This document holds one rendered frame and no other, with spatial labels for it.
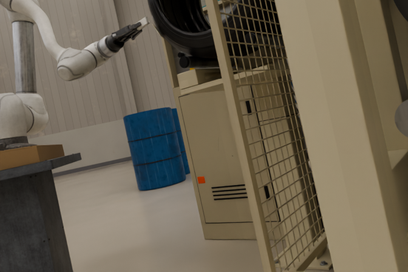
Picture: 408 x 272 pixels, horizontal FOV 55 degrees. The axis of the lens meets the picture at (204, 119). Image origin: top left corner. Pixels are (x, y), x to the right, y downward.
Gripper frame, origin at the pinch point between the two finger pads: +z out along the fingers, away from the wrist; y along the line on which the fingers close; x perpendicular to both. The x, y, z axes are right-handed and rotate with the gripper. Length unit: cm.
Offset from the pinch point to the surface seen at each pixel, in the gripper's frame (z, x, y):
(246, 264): -4, 114, 21
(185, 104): -30, 30, 51
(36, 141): -995, -145, 543
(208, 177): -31, 74, 51
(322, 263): 32, 117, 22
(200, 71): 25.5, 32.4, -8.0
